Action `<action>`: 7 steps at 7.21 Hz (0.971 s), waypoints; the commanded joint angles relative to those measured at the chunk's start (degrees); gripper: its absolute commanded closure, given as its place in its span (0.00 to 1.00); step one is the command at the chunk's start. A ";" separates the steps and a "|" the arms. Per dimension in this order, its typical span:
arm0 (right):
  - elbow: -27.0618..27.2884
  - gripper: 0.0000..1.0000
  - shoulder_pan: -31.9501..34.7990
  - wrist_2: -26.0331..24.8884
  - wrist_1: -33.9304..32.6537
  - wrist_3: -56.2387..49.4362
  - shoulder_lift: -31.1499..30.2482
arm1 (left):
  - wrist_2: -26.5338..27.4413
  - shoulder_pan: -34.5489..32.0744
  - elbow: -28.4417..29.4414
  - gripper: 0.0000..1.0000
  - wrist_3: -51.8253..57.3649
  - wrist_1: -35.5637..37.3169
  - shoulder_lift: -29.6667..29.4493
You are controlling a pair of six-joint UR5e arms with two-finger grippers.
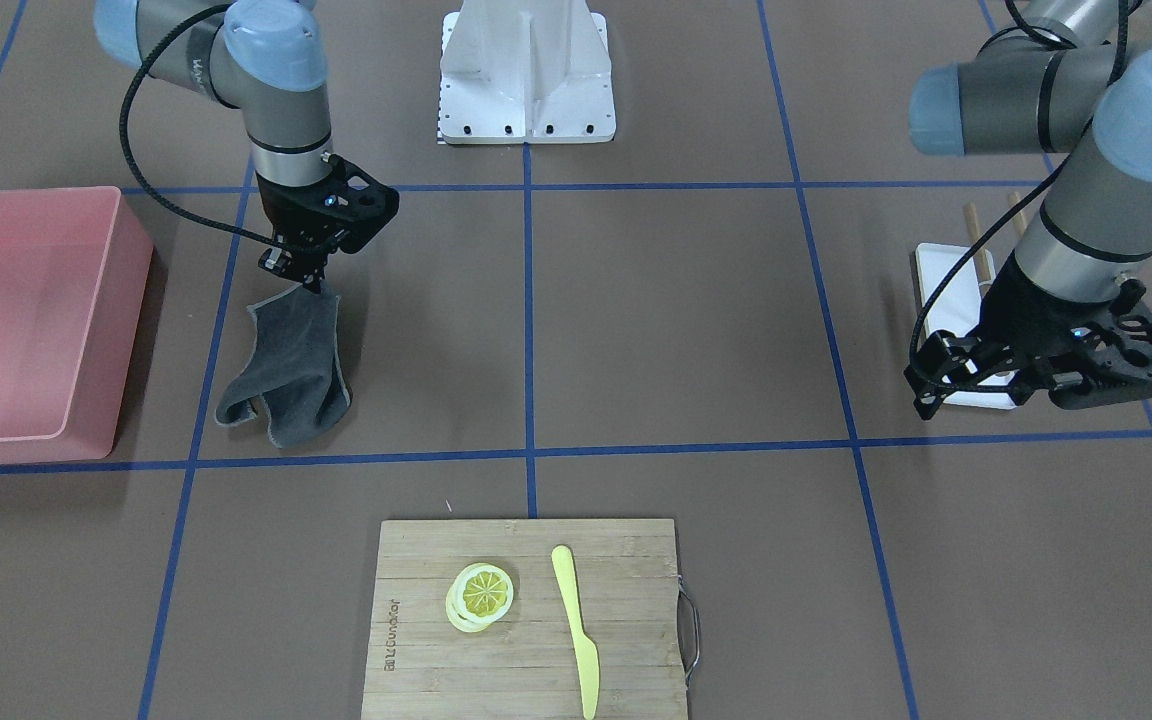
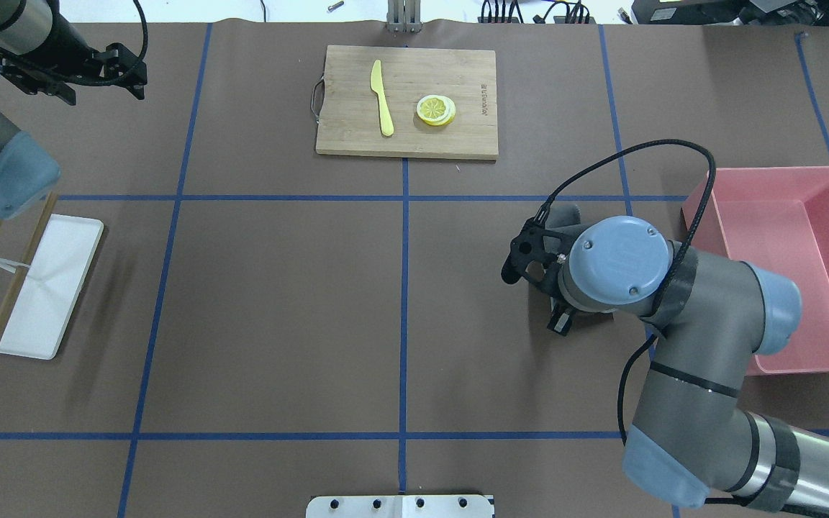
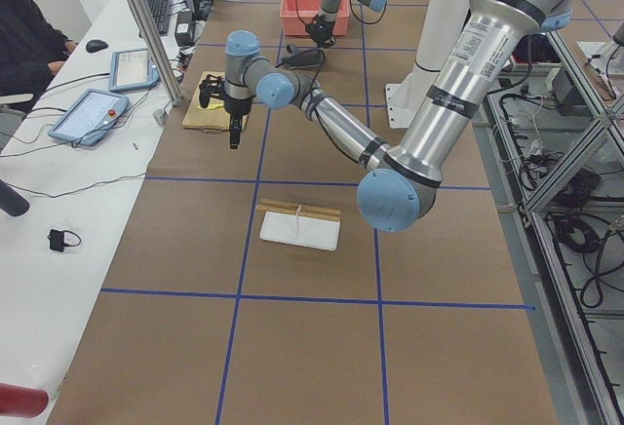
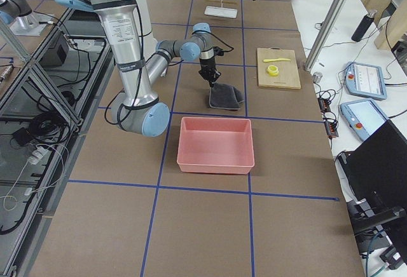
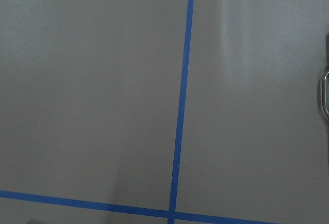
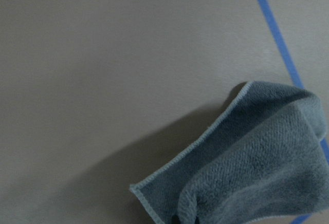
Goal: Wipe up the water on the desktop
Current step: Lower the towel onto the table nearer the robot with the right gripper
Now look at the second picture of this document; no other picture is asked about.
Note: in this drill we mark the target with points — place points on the yellow plastic knife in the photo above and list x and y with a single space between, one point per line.
386 124

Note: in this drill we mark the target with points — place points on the white rectangular tray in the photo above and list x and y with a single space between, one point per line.
47 297

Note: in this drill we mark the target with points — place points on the pink plastic bin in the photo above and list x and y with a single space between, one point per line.
778 220

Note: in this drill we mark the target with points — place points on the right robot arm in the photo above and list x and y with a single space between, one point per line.
708 315

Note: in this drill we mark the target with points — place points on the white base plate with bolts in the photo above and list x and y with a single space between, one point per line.
443 505

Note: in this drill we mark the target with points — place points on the aluminium frame post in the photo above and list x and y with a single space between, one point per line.
404 16

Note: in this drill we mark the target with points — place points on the dark grey cloth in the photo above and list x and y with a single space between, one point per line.
563 215

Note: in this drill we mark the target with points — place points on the yellow lemon slice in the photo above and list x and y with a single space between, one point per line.
436 110

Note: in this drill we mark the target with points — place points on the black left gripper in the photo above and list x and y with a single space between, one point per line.
75 48

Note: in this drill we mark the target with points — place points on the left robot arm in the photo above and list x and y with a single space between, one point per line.
43 54

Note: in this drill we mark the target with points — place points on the wooden cutting board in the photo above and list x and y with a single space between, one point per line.
348 121

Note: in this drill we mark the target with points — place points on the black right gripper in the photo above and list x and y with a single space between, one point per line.
560 321

